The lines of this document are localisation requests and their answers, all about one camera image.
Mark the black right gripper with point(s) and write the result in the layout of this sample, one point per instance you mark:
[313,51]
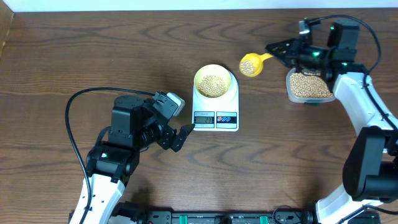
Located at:
[293,46]

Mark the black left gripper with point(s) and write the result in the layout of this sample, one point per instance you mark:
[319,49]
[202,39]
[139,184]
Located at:
[165,140]

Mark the yellow measuring scoop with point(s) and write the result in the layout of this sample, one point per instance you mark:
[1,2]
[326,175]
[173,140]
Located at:
[252,64]

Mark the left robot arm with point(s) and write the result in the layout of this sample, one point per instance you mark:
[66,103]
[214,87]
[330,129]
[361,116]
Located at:
[135,124]

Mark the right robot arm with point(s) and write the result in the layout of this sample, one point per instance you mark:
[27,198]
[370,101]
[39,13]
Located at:
[369,177]

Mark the white digital kitchen scale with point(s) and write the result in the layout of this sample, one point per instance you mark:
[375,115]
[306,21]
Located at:
[217,114]

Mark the soybeans in bowl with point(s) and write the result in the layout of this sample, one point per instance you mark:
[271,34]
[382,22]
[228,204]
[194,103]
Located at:
[212,86]

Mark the yellow plastic bowl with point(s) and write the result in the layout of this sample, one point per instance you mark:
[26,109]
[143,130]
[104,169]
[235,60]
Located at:
[212,69]

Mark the clear plastic container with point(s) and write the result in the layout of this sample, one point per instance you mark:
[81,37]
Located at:
[296,99]

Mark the soybeans in container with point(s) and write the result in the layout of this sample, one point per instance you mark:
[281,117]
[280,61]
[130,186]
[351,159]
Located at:
[309,86]

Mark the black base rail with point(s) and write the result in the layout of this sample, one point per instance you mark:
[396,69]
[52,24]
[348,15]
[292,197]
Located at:
[128,212]

